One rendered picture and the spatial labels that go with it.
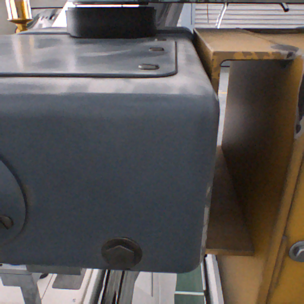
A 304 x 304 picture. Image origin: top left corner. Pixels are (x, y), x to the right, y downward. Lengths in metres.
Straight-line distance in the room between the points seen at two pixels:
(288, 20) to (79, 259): 8.18
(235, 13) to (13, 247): 7.85
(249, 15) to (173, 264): 7.91
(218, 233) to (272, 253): 0.06
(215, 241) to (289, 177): 0.10
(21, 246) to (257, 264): 0.18
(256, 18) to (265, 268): 7.87
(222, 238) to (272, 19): 7.94
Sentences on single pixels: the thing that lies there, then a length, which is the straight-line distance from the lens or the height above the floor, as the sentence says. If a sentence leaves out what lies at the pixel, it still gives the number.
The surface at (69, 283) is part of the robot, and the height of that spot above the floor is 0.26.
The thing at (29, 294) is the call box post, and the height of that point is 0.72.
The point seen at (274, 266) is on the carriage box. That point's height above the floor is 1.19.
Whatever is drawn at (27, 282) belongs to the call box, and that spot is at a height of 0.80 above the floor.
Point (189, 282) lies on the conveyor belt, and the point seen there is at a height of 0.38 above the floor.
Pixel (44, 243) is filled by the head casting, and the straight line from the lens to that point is 0.17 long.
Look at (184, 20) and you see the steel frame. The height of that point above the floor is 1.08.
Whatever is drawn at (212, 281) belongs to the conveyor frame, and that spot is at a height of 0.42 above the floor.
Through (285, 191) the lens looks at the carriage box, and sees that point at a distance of 0.21.
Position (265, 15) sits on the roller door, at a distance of 8.11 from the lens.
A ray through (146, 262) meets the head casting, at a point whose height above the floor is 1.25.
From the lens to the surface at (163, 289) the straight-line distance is 0.79.
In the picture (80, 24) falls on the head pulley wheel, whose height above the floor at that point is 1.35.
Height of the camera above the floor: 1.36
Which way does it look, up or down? 26 degrees down
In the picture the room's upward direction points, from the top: straight up
